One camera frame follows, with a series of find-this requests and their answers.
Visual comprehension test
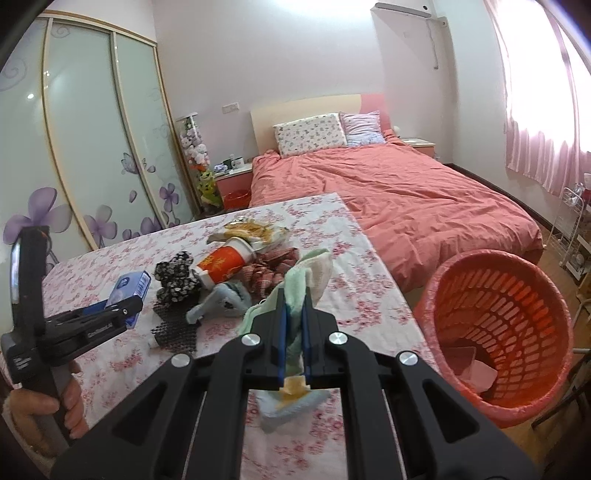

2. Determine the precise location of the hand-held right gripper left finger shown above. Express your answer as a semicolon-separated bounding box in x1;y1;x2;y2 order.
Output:
50;287;288;480

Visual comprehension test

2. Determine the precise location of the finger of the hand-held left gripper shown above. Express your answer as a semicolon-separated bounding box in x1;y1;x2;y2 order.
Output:
46;308;143;358
44;298;143;330

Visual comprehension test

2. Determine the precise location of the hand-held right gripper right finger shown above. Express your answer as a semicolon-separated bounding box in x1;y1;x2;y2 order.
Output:
301;295;539;480

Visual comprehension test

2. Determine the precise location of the light green cloth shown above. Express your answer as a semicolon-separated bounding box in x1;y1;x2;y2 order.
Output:
238;265;331;432

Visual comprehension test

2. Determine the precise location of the black floral cloth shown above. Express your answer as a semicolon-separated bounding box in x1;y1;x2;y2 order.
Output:
154;251;201;308

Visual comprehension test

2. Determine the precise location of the red paper cup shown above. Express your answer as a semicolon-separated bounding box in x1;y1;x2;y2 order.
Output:
191;237;257;289

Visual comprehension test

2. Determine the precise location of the red plastic basket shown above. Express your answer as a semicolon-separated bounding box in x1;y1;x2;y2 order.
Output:
413;249;575;428

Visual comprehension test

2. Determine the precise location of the person's left hand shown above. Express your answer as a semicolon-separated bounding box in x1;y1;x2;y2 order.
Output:
9;362;87;456

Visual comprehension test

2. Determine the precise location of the pink floral tablecloth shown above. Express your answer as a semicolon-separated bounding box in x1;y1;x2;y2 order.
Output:
41;193;444;480

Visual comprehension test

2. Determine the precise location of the black mesh cloth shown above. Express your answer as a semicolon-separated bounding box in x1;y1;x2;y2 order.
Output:
150;302;201;354

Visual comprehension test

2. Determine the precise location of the red plaid cloth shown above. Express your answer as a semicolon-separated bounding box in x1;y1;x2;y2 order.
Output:
240;247;301;296

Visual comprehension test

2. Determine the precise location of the grey blue sock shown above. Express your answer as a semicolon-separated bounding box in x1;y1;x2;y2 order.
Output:
186;281;252;326

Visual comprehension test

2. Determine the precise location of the yellow snack wrapper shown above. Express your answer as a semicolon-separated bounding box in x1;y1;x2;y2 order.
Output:
206;220;291;245

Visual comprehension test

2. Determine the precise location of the red plastic basin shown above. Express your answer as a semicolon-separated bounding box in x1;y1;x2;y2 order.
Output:
222;189;251;213

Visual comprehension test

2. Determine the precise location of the pink nightstand with mugs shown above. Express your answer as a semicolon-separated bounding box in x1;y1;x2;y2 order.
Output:
213;164;254;208

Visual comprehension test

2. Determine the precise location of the salmon bed quilt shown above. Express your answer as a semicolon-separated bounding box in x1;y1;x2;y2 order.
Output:
249;136;544;294

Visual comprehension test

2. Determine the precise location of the glass wardrobe with purple flowers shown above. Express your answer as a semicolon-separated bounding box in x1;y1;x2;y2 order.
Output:
0;14;195;259

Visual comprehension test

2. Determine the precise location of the clear tube of plush toys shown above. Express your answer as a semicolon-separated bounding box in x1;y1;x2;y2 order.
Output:
175;113;220;217

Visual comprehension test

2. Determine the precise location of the white floral pillow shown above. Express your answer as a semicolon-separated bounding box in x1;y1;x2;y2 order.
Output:
273;113;348;158

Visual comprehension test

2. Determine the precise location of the purple striped pillow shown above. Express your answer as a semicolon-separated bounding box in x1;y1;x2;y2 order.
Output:
339;111;386;147

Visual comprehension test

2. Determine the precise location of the pink curtain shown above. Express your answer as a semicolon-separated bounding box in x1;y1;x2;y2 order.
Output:
485;0;591;197

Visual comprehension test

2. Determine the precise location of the white air conditioner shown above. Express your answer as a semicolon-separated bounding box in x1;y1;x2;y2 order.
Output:
375;1;432;19

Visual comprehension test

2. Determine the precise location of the bed frame with pink headboard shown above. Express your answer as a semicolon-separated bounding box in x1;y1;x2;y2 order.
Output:
250;93;544;264

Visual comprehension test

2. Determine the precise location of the white wire rack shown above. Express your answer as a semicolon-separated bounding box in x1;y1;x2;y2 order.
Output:
549;185;591;282

